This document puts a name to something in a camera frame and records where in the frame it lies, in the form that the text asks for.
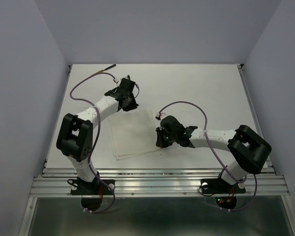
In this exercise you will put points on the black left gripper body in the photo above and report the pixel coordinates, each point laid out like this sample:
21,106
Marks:
131,103

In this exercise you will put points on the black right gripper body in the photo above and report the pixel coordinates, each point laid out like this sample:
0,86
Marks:
165,139

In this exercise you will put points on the white cloth napkin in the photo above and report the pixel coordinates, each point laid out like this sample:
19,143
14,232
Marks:
133,134

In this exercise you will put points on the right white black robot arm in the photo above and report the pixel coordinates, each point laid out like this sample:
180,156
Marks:
250,151

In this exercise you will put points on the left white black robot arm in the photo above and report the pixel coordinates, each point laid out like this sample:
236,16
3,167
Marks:
79,134

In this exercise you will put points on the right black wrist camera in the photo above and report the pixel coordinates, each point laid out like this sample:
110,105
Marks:
170,122

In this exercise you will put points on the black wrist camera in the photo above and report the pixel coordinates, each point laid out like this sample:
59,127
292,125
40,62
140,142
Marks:
124,89
170,122

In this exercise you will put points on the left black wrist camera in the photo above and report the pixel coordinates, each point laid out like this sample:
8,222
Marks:
124,89

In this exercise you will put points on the gold knife green handle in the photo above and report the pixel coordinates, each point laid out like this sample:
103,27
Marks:
103,70

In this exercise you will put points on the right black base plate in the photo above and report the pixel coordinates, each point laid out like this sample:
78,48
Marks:
210,186

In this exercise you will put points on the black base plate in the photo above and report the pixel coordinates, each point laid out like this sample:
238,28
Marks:
80,188
210,186

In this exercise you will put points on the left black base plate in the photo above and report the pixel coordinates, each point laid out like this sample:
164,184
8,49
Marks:
80,188

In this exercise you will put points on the aluminium rail frame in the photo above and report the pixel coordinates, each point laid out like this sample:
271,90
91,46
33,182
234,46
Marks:
156,194

